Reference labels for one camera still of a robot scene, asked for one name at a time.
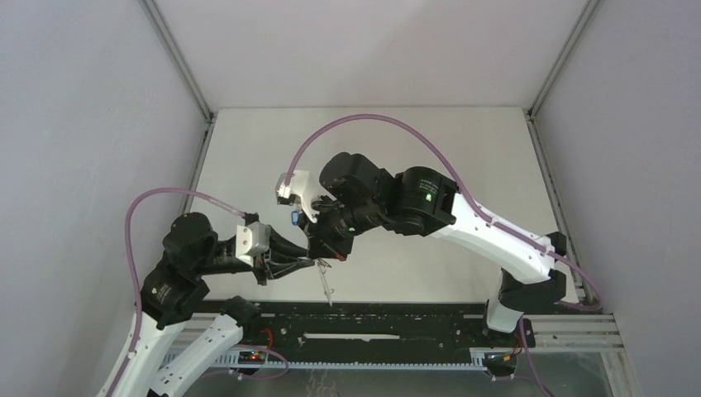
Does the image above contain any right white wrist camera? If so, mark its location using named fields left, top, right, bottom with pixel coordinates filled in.
left=275, top=170, right=322, bottom=223

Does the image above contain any aluminium frame post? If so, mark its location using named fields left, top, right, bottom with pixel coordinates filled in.
left=527, top=0, right=603, bottom=119
left=139, top=0, right=215, bottom=122

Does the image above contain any grey cable duct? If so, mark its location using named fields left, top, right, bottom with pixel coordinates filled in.
left=209, top=350, right=487, bottom=371

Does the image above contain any right aluminium frame post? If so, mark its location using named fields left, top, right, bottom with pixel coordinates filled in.
left=527, top=0, right=603, bottom=119

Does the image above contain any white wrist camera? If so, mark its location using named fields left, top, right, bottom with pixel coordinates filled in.
left=235, top=222, right=271, bottom=266
left=275, top=170, right=322, bottom=223

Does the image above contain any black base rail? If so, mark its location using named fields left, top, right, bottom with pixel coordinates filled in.
left=242, top=301, right=536, bottom=364

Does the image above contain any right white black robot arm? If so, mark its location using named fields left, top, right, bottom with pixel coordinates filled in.
left=298, top=152, right=567, bottom=346

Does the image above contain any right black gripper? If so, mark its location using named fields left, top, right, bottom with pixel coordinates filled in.
left=297, top=194, right=383, bottom=263

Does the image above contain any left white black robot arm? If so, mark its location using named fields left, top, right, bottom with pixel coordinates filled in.
left=98, top=213, right=315, bottom=396

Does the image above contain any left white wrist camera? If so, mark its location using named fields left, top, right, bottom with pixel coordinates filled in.
left=235, top=222, right=271, bottom=266

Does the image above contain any left aluminium frame post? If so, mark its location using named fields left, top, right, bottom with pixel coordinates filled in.
left=139, top=0, right=215, bottom=122

